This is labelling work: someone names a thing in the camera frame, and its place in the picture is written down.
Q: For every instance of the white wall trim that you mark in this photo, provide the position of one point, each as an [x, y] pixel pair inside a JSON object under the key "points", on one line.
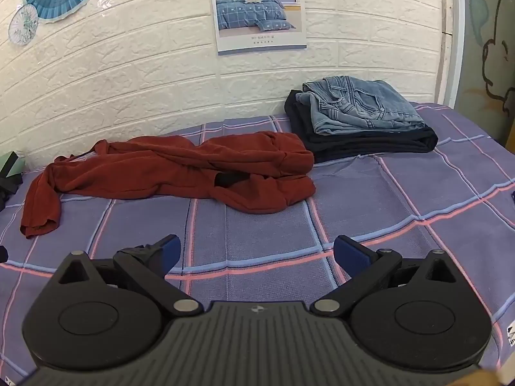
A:
{"points": [[452, 36]]}

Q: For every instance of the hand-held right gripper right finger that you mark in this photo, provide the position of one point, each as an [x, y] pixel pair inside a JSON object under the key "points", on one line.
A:
{"points": [[348, 253]]}

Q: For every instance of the wall poster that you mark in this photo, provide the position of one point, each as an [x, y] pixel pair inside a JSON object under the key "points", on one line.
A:
{"points": [[257, 8]]}

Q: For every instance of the red pants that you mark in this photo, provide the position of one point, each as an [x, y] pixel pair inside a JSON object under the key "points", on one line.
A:
{"points": [[161, 169]]}

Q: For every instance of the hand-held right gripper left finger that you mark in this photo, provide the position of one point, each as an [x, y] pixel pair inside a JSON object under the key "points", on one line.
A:
{"points": [[171, 249]]}

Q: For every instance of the black cloth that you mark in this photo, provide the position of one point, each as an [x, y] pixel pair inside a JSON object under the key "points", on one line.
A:
{"points": [[6, 193]]}

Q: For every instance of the small white paper fan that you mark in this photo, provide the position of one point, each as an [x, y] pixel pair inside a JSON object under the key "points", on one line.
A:
{"points": [[23, 24]]}

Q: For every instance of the folded blue jeans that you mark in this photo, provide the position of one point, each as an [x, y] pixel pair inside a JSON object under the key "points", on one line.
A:
{"points": [[362, 104]]}

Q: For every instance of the folded dark pants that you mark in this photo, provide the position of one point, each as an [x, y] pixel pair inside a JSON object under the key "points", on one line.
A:
{"points": [[362, 146]]}

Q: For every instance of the purple plaid bed sheet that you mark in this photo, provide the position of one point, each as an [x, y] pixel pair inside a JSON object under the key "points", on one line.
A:
{"points": [[261, 225]]}

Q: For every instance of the cartoon wall panel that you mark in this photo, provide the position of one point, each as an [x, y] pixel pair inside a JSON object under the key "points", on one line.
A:
{"points": [[491, 48]]}

